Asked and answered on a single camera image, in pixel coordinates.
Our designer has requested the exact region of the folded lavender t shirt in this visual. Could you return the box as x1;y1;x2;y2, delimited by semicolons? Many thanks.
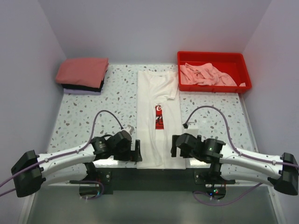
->
64;88;101;96

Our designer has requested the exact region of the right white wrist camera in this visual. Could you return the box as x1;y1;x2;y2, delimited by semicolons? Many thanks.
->
183;122;199;137

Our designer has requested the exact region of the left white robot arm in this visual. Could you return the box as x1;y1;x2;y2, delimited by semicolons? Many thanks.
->
11;130;142;198

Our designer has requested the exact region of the purple cable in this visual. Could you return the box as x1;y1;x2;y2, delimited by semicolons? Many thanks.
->
184;105;299;206
0;110;126;199

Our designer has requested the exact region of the pink t shirt in bin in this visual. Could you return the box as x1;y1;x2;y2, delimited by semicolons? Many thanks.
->
180;63;237;86

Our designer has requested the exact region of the white printed t shirt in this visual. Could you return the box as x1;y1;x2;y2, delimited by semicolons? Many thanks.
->
136;70;186;169

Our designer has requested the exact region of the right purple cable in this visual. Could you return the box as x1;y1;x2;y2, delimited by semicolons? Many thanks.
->
184;105;299;206

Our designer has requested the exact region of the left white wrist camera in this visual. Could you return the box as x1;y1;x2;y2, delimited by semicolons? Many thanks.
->
123;126;135;135

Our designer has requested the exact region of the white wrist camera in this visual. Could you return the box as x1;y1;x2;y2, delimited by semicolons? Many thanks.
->
183;122;199;137
123;126;135;135

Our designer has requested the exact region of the folded black t shirt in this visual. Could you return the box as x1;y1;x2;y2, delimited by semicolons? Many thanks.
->
56;67;107;92

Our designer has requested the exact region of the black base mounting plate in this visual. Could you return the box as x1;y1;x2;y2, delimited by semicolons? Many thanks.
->
71;168;235;197

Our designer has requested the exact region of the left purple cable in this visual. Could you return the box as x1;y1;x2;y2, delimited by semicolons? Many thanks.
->
0;110;126;199

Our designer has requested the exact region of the folded salmon pink t shirt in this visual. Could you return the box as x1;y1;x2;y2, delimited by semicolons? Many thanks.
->
55;57;109;88

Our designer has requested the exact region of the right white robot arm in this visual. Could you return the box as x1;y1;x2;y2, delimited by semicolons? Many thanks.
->
171;133;299;196

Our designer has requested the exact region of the red plastic bin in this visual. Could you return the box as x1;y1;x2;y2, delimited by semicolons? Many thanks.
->
177;51;252;93

